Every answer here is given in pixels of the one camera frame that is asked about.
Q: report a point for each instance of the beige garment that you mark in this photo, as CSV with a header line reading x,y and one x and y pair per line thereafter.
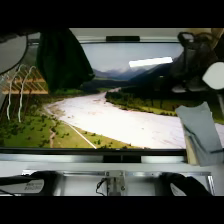
x,y
191,151

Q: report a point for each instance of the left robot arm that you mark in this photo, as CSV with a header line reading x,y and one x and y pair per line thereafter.
x,y
11,50

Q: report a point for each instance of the dark green T-shirt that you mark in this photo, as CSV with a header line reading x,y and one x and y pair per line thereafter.
x,y
61,60

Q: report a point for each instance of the grey garment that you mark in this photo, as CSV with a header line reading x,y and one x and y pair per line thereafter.
x,y
201,133

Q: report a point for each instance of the silver frame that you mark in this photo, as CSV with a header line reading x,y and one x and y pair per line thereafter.
x,y
83,166

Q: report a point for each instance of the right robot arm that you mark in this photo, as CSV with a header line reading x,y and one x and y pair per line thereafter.
x,y
213,76

